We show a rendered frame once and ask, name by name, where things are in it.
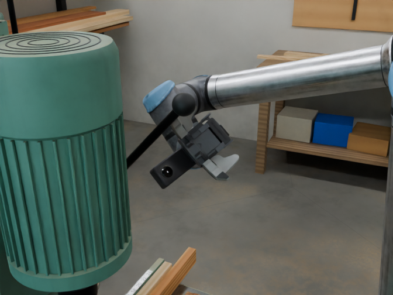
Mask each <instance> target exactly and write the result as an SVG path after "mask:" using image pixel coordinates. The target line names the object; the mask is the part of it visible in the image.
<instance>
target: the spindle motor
mask: <svg viewBox="0 0 393 295"><path fill-rule="evenodd" d="M0 225H1V230H2V236H3V239H4V244H5V249H6V256H7V260H8V265H9V269H10V272H11V274H12V276H13V277H14V278H15V279H16V280H17V281H18V282H19V283H21V284H22V285H24V286H26V287H29V288H31V289H35V290H40V291H49V292H62V291H72V290H78V289H83V288H85V287H89V286H92V285H94V284H97V283H99V282H101V281H103V280H105V279H107V278H109V277H110V276H112V275H113V274H115V273H116V272H117V271H118V270H119V269H120V268H122V266H123V265H124V264H125V263H126V262H127V260H128V259H129V257H130V254H131V253H132V229H131V220H130V204H129V188H128V179H127V163H126V146H125V130H124V121H123V104H122V87H121V78H120V62H119V49H118V47H117V45H116V44H115V42H114V41H113V39H112V38H111V37H109V36H107V35H103V34H99V33H92V32H77V31H48V32H29V33H17V34H12V35H4V36H0Z"/></svg>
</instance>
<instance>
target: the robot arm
mask: <svg viewBox="0 0 393 295"><path fill-rule="evenodd" d="M381 87H389V91H390V93H391V95H392V100H391V116H392V122H391V137H390V146H389V161H388V175H387V190H386V199H385V214H384V229H383V237H382V252H381V267H380V282H379V290H378V295H393V35H392V36H391V37H390V39H389V40H388V41H387V42H386V44H383V45H379V46H373V47H367V48H363V49H357V50H351V51H347V52H341V53H335V54H328V55H325V56H319V57H313V58H308V59H302V60H297V61H290V62H286V63H280V64H274V65H270V66H264V67H258V68H252V69H248V70H242V71H236V72H232V73H226V74H220V75H217V74H215V75H211V76H209V75H201V76H196V77H194V78H193V79H191V80H188V81H186V82H183V83H181V84H177V85H175V83H174V82H172V81H171V80H168V81H165V82H164V83H162V84H160V85H159V86H158V87H156V88H155V89H153V90H152V91H151V92H149V93H148V94H147V95H146V96H145V97H144V98H143V105H144V106H145V108H146V109H147V113H149V114H150V116H151V118H152V119H153V121H154V123H155V124H156V125H158V124H159V123H160V122H161V121H162V120H163V119H164V118H165V117H166V116H167V115H168V114H169V113H170V112H171V111H172V110H173V108H172V101H173V98H174V97H175V96H176V95H177V94H179V93H181V92H187V93H189V94H191V95H192V96H193V97H194V99H195V102H196V107H195V110H194V112H193V113H192V114H191V115H188V116H179V117H178V118H177V119H176V120H175V121H174V122H173V123H172V124H171V125H170V126H169V127H168V128H167V129H166V130H165V131H164V132H163V133H162V135H163V136H164V138H165V140H166V141H167V143H168V144H169V146H170V148H171V149H172V150H173V152H174V153H173V154H171V155H169V157H167V158H166V159H164V160H163V161H162V162H160V163H159V164H158V165H156V166H155V167H153V168H152V169H151V170H150V174H151V175H152V176H153V178H154V179H155V181H156V182H157V183H158V184H159V186H160V187H161V188H162V189H165V188H166V187H168V186H169V185H170V184H171V183H173V182H174V181H176V179H178V178H179V177H181V176H182V175H183V174H184V173H185V172H187V171H188V170H189V169H200V168H204V169H205V170H206V171H207V172H208V173H209V174H210V175H211V176H212V177H213V178H214V179H215V180H220V181H227V180H228V179H229V176H228V175H227V174H228V172H229V171H230V170H231V169H232V167H233V166H234V165H235V164H236V163H237V161H238V160H239V155H237V154H233V155H231V156H228V157H222V156H220V155H216V154H217V153H218V152H220V151H221V150H222V149H224V148H225V147H226V146H227V145H229V144H230V143H231V142H232V141H233V139H232V140H231V138H230V137H229V134H228V133H227V131H226V130H225V129H224V128H223V126H222V125H220V124H219V123H218V122H216V121H215V119H214V118H211V119H210V118H209V116H210V114H211V113H209V114H208V115H207V116H205V117H204V118H203V119H202V120H201V121H200V123H199V122H198V121H197V119H196V117H195V115H197V114H199V113H201V112H204V111H213V110H217V109H222V108H228V107H237V106H242V105H251V104H259V103H265V102H273V101H282V100H291V99H296V98H305V97H314V96H318V95H328V94H336V93H341V92H350V91H359V90H367V89H373V88H381ZM205 120H207V122H206V123H205V124H202V123H203V122H204V121H205Z"/></svg>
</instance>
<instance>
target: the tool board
mask: <svg viewBox="0 0 393 295"><path fill-rule="evenodd" d="M292 26H303V27H313V28H332V29H351V30H369V31H379V32H393V0H294V11H293V18H292Z"/></svg>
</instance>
